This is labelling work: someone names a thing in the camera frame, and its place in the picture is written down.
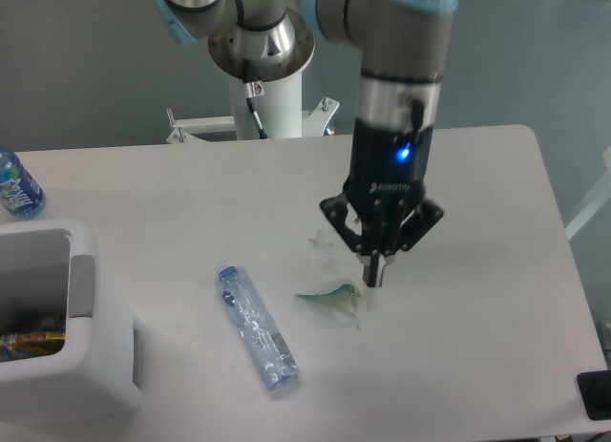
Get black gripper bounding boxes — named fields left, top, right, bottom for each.
left=319, top=118, right=444, bottom=287

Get white paper wrapper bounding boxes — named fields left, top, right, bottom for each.
left=293, top=229, right=377, bottom=328

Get clear plastic bottle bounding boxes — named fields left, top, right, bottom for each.
left=214, top=263, right=300, bottom=392

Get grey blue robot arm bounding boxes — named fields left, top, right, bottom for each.
left=154, top=0, right=459, bottom=287

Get white trash can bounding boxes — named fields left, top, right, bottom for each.
left=1, top=220, right=142, bottom=426

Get black device at table edge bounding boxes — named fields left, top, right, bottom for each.
left=577, top=370, right=610, bottom=421

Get colourful snack wrappers in bin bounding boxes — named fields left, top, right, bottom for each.
left=1, top=313, right=66, bottom=363

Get blue labelled drink bottle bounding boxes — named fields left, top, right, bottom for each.
left=1, top=146, right=46, bottom=219

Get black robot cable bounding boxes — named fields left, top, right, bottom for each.
left=241, top=59, right=269, bottom=140

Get white pedestal foot bracket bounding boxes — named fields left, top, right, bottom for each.
left=165, top=107, right=236, bottom=144

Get white table leg frame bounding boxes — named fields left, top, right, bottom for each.
left=564, top=147, right=610, bottom=240

